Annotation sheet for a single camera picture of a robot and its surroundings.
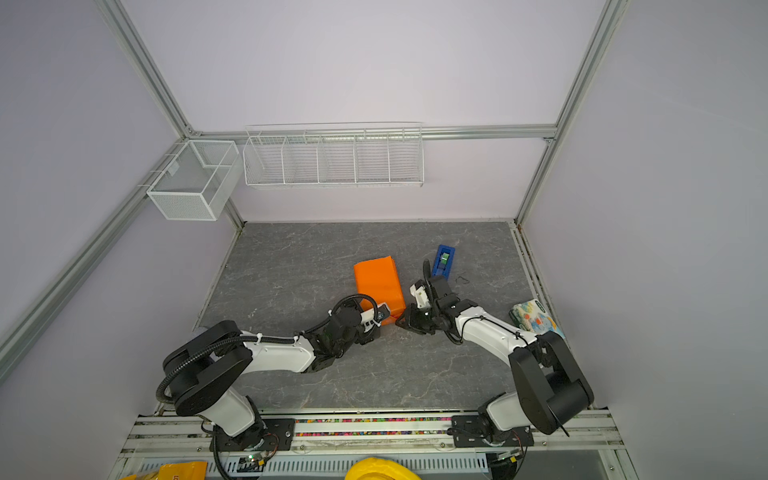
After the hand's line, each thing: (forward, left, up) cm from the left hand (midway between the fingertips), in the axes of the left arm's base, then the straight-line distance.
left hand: (368, 308), depth 89 cm
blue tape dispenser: (+17, -26, -2) cm, 31 cm away
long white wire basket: (+45, +9, +23) cm, 52 cm away
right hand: (-6, -9, 0) cm, 11 cm away
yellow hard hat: (-39, -2, -2) cm, 39 cm away
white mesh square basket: (+39, +54, +20) cm, 69 cm away
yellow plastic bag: (-36, +43, -1) cm, 56 cm away
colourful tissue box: (-5, -49, -2) cm, 50 cm away
